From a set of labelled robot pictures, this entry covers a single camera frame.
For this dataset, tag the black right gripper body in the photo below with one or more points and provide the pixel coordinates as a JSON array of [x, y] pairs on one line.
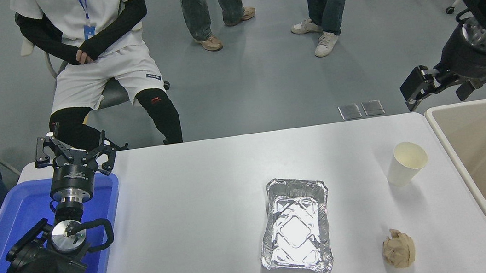
[[470, 60]]

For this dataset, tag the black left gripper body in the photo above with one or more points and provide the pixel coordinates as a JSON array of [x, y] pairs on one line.
[[71, 176]]

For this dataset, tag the white paper cup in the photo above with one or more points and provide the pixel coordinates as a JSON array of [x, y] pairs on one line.
[[403, 172]]

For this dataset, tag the person's hand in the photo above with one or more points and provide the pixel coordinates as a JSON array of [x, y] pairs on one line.
[[84, 56]]

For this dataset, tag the metal floor plate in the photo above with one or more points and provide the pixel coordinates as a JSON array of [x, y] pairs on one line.
[[350, 111], [373, 108]]

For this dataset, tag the grey seat chair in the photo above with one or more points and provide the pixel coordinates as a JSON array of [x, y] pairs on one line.
[[113, 94]]

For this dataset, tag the crumpled tan paper ball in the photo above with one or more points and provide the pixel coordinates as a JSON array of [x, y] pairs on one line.
[[398, 249]]

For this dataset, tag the silver foil tray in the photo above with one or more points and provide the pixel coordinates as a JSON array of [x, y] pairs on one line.
[[296, 229]]

